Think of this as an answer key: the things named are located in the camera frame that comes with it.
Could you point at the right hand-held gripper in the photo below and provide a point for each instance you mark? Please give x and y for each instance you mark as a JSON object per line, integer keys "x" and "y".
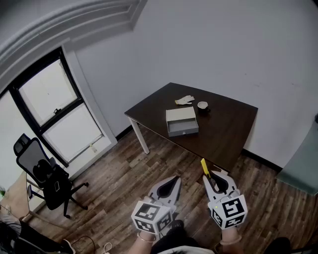
{"x": 231, "y": 209}

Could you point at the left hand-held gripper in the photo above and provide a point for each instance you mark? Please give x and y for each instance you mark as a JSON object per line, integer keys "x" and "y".
{"x": 151, "y": 214}

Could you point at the yellow plastic stick tool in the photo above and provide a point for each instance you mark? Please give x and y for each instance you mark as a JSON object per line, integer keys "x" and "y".
{"x": 204, "y": 166}

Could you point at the grey drawer box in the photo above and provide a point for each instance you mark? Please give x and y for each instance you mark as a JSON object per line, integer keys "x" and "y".
{"x": 180, "y": 114}

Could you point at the person's left forearm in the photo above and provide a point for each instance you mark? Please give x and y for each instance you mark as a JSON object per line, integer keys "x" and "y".
{"x": 140, "y": 246}

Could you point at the person's right forearm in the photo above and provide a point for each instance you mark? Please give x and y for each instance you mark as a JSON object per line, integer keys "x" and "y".
{"x": 232, "y": 246}

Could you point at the person's black trousers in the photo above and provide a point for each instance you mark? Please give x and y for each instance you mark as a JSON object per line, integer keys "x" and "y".
{"x": 177, "y": 235}

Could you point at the dark wooden table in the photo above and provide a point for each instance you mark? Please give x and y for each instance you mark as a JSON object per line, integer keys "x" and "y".
{"x": 223, "y": 129}

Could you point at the person's white shirt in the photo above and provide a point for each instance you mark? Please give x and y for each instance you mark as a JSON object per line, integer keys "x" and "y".
{"x": 183, "y": 250}

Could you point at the black floor item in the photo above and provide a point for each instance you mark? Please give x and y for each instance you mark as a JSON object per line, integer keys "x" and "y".
{"x": 277, "y": 245}

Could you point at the white and black cup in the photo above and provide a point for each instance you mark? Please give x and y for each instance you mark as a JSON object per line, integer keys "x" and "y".
{"x": 202, "y": 105}

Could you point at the small hanging tag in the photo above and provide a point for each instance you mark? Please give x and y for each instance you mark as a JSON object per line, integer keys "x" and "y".
{"x": 94, "y": 148}

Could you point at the teal glass panel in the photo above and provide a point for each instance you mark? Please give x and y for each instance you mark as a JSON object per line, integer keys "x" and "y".
{"x": 301, "y": 163}

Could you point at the white work glove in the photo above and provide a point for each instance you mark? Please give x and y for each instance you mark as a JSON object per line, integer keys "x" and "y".
{"x": 185, "y": 100}

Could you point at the black phone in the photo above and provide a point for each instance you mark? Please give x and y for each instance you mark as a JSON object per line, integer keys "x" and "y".
{"x": 56, "y": 186}

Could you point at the black office chair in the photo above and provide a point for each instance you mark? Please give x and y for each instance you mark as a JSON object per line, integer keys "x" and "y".
{"x": 54, "y": 196}

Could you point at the light wooden desk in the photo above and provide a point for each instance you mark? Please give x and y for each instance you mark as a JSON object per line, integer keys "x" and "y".
{"x": 15, "y": 196}

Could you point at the black framed window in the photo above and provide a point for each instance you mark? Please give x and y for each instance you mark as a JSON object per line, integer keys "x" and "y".
{"x": 48, "y": 90}

